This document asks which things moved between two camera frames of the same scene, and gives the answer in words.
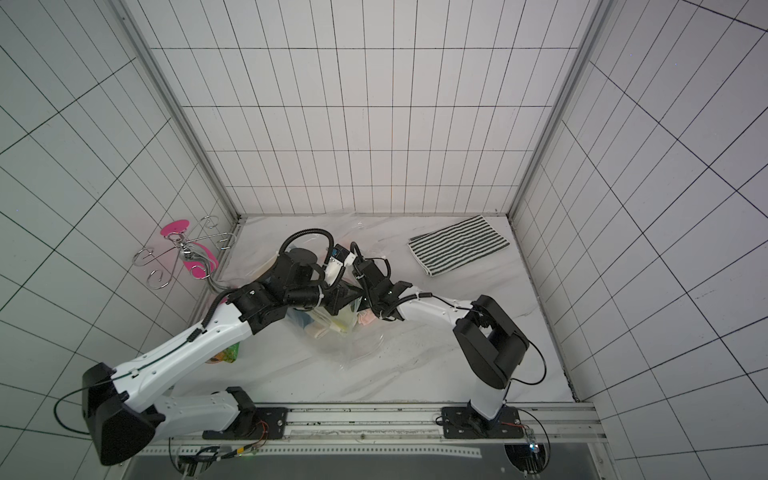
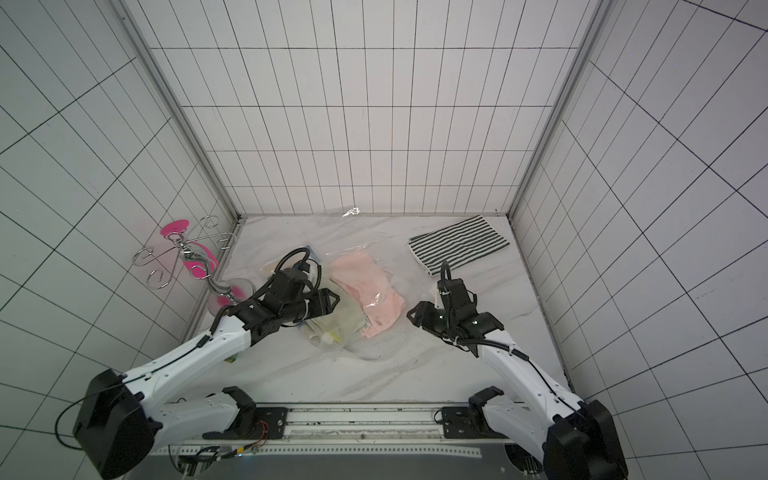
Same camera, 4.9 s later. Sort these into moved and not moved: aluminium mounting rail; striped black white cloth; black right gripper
Moved: black right gripper
Not moved: striped black white cloth; aluminium mounting rail
